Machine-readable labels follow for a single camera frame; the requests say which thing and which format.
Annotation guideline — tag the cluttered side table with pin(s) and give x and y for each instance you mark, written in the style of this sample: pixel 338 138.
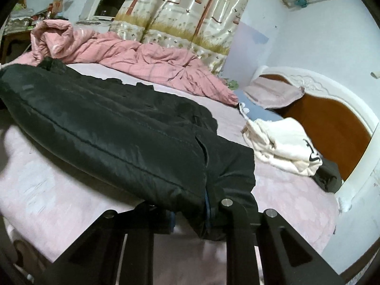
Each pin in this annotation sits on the cluttered side table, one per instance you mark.
pixel 32 14

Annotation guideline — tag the blue pillow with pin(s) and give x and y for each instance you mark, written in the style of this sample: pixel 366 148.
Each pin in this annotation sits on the blue pillow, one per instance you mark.
pixel 258 109

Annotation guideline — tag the tree print curtain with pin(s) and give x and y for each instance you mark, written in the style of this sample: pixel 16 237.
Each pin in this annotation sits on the tree print curtain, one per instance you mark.
pixel 190 14

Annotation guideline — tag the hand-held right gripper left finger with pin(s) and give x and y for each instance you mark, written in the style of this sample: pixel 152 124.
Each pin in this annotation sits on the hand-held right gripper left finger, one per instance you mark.
pixel 170 219

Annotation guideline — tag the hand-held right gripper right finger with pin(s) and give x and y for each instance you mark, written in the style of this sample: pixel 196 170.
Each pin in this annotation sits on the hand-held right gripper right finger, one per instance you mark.
pixel 209 210

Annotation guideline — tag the pink quilt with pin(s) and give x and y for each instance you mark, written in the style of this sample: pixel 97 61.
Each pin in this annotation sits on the pink quilt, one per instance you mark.
pixel 124 53

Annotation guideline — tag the dark folded garment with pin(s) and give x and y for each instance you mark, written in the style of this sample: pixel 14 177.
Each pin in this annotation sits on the dark folded garment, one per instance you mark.
pixel 328 175

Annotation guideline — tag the pink pillow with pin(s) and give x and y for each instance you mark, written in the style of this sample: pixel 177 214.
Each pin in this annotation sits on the pink pillow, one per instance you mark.
pixel 273 95

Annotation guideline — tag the white and wooden headboard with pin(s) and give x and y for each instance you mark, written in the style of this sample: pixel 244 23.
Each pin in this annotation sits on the white and wooden headboard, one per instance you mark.
pixel 335 124

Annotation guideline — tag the white folded garment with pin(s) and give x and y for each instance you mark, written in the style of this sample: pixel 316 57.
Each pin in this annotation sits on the white folded garment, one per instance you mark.
pixel 288 148

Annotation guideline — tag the black padded jacket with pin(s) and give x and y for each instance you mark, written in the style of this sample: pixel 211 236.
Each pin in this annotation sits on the black padded jacket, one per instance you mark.
pixel 118 142

